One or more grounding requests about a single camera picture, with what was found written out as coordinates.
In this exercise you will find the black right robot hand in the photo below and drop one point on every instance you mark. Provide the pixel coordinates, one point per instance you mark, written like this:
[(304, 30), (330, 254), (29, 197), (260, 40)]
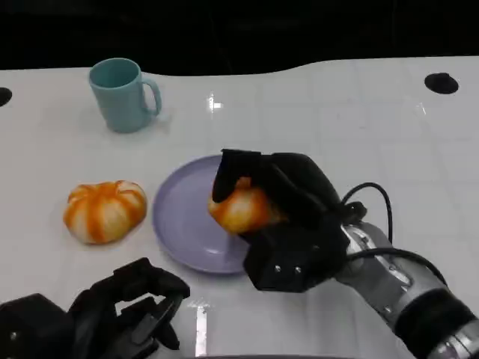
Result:
[(303, 187)]

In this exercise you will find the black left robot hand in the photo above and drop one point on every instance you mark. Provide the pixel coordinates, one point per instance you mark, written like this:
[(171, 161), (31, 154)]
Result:
[(101, 318)]

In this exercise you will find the orange and white bread roll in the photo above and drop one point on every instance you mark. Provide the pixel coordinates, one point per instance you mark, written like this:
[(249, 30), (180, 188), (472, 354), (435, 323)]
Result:
[(243, 209), (105, 213)]

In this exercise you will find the lilac plate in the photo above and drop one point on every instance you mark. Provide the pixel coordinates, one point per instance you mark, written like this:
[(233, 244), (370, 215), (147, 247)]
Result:
[(183, 224)]

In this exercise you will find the pale green mug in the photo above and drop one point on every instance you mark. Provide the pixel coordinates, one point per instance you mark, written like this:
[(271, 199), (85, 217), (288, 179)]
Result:
[(119, 102)]

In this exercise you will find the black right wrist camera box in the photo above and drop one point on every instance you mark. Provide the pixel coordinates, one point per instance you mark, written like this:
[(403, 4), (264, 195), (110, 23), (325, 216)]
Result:
[(295, 254)]

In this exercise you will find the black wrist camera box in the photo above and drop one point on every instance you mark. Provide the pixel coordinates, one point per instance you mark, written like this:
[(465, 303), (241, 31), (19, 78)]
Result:
[(295, 254), (33, 329)]

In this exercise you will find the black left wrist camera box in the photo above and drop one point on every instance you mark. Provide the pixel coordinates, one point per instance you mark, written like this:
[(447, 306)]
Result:
[(33, 329)]

